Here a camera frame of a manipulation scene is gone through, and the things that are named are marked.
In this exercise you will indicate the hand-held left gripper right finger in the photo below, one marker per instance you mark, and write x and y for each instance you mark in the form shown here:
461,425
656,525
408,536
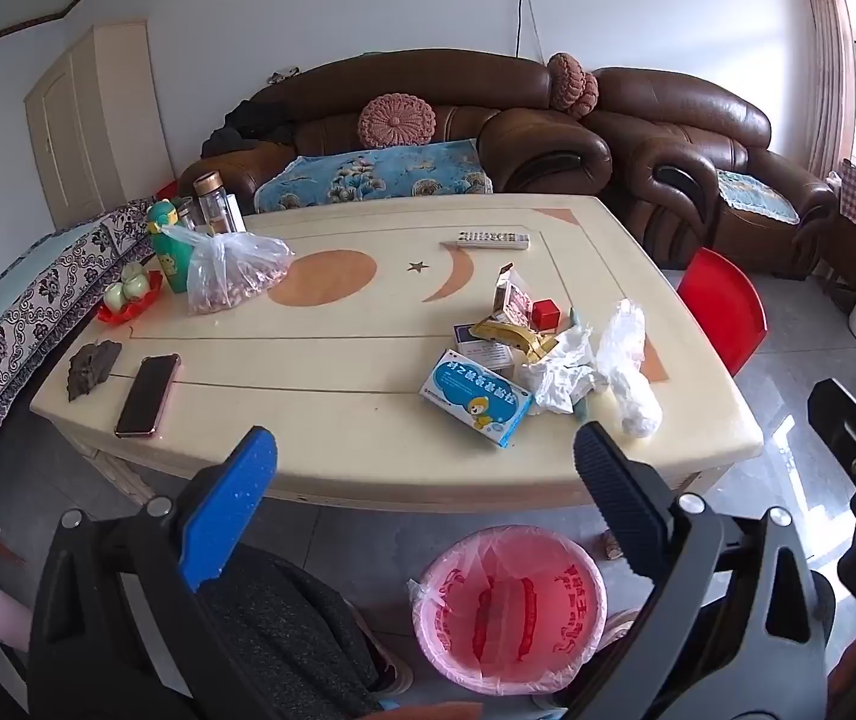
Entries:
619,491

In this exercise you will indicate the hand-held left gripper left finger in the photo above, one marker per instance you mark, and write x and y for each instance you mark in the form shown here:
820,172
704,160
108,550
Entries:
229,502

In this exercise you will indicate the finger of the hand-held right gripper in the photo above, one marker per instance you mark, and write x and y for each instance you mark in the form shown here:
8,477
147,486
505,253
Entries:
841,416

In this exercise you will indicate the white tissue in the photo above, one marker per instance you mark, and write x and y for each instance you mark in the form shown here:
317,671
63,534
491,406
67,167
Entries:
555,375

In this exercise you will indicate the pink lined trash bin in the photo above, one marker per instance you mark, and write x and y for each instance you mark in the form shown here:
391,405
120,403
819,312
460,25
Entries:
510,615

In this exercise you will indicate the blue white medicine box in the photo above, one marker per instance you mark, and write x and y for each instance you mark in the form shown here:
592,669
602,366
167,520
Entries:
473,397

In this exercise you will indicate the yellow snack wrapper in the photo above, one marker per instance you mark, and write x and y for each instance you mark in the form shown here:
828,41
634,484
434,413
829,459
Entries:
507,331

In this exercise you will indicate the crumpled clear plastic bag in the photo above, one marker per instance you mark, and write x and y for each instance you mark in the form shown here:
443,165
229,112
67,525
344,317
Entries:
627,360

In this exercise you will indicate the person's right pink shoe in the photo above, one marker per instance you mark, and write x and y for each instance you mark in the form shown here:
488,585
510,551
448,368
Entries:
619,624

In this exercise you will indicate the person's pink shoe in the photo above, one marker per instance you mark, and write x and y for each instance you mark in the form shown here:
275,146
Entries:
390,660
619,624

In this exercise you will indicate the black smartphone pink case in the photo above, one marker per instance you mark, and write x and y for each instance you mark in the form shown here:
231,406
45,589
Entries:
147,394

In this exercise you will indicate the person's left leg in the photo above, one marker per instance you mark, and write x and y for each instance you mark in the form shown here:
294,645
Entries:
285,637

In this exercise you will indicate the dark wooden side table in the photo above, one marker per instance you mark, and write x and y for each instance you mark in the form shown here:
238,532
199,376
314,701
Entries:
848,249

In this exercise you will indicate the red plastic stool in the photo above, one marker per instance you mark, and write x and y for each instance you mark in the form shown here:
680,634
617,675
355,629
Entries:
720,300

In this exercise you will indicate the cream wooden coffee table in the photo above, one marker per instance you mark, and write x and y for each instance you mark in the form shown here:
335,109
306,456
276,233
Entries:
323,360

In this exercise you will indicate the small red cube box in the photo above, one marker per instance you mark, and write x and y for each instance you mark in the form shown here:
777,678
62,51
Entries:
546,315

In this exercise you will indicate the white grey medicine box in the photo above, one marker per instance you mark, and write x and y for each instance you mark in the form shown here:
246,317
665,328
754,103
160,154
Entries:
484,354

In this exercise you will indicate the small red white carton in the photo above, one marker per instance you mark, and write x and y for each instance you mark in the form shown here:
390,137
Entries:
510,307

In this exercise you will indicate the red plastic tray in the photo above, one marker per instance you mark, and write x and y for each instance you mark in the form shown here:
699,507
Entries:
109,315

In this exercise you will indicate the clear bag of peanuts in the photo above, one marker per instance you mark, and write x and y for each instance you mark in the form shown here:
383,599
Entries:
229,277

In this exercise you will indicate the person's left pink shoe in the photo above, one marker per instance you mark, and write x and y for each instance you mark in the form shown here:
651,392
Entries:
390,660

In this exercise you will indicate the pale green fruit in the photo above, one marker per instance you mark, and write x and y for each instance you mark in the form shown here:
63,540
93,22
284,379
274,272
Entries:
114,298
135,286

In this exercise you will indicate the teal lace seat cover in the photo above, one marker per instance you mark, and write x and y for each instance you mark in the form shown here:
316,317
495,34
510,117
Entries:
754,195

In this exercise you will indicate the green cartoon water bottle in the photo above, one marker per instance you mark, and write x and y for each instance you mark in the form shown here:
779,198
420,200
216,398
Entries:
169,262

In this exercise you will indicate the white remote control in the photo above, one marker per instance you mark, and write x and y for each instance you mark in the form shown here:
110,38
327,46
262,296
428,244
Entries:
484,240

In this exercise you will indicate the small glass cup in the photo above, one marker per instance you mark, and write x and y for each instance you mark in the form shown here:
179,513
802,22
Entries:
186,214

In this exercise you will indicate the purple floral patterned blanket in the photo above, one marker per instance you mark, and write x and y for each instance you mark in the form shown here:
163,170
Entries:
15,300

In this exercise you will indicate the glass bottle gold lid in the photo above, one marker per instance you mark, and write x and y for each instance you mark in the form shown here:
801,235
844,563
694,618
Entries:
214,206

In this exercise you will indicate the pink beige curtain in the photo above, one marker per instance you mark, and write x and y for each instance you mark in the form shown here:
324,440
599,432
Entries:
829,75

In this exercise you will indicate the brown leather armchair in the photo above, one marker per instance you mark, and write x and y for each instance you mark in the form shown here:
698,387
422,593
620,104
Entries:
683,112

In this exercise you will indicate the blue floral sofa cover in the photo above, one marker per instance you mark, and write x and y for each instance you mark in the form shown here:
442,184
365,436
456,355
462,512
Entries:
368,176

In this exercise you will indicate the dark clothes pile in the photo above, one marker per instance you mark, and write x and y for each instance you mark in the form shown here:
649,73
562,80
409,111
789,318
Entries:
248,124

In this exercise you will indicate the pink round crochet cushion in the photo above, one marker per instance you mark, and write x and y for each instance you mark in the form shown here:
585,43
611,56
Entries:
564,82
590,94
396,121

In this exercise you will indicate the cream wooden cabinet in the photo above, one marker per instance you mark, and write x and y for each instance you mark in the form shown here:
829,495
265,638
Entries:
90,112

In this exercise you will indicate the brown leather sofa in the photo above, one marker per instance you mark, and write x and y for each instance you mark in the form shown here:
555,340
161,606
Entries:
428,82

